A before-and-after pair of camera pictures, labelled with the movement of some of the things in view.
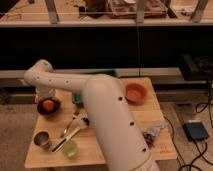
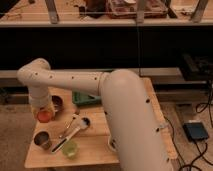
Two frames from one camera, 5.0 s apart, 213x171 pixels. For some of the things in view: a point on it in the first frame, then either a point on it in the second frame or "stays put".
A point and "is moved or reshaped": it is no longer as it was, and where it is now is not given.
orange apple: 48,105 is moved or reshaped
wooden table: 65,137 stays put
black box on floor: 195,131 stays put
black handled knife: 69,137 stays put
